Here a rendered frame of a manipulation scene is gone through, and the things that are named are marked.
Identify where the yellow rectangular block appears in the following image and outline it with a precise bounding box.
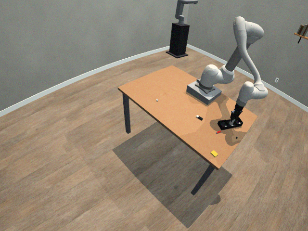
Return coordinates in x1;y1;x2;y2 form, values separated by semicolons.
211;150;218;157

